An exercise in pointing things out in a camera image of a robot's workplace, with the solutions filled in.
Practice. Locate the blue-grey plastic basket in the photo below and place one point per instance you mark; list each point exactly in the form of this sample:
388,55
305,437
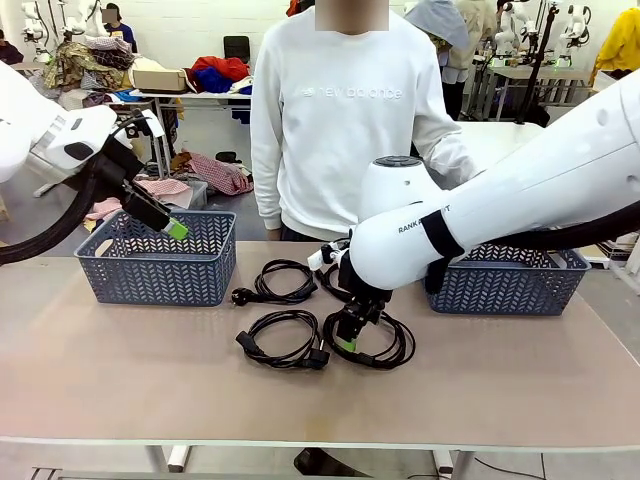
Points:
150,275
500,295

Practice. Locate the black tripod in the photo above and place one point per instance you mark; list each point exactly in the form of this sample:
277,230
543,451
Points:
540,60

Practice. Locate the black object under table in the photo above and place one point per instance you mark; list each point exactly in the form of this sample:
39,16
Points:
320,462

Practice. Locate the white background table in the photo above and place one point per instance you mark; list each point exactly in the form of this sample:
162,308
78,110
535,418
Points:
210,95

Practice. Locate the pink cloth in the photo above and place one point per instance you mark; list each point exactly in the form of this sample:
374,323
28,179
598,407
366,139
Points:
105,207

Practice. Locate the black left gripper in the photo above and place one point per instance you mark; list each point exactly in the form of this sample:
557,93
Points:
117,167

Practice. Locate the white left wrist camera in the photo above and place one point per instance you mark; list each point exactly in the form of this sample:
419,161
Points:
147,122

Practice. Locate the person's left forearm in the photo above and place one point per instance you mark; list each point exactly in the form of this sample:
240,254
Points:
450,155

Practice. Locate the person's right forearm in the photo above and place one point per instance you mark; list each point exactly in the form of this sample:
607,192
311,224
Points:
267,190

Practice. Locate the person in blue shirt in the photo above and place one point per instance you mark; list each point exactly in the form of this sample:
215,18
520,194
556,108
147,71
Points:
120,30

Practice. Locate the black office chair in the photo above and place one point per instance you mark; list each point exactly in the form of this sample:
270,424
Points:
236,47

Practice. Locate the blue cloth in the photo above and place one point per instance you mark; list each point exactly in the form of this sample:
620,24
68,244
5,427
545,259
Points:
212,80

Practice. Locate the person in white sweatshirt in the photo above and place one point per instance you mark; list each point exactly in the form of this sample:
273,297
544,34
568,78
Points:
340,125

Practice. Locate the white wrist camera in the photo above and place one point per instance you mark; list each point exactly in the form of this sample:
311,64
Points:
320,257
147,122

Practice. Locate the red checkered cloth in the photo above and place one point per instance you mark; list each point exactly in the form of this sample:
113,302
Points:
220,172

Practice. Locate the seated person in dark clothes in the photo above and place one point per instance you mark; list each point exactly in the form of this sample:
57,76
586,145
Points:
9,50

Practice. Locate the patterned clothes pile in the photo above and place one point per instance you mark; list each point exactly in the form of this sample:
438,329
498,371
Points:
85,62

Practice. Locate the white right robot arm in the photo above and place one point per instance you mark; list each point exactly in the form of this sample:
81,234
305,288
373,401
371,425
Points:
525,190

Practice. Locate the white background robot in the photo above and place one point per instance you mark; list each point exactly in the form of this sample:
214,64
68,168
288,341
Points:
85,17
575,27
510,30
34,20

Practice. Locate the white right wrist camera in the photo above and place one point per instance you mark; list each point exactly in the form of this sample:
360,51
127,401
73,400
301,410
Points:
320,257

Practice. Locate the grey storage bin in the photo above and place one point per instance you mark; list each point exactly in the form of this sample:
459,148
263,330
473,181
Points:
195,195

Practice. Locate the person in grey hood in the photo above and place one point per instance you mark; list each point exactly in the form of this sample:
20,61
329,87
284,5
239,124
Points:
445,25

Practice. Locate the yellow jacket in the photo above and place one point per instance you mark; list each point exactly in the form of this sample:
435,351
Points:
622,40

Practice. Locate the white table leg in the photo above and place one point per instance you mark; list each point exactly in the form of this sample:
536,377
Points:
179,457
445,460

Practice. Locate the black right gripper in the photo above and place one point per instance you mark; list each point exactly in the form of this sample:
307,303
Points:
357,280

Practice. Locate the beige cardboard box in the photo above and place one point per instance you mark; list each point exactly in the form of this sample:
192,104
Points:
160,79

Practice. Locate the person in beige jacket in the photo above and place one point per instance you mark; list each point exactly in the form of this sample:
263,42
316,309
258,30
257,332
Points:
475,20

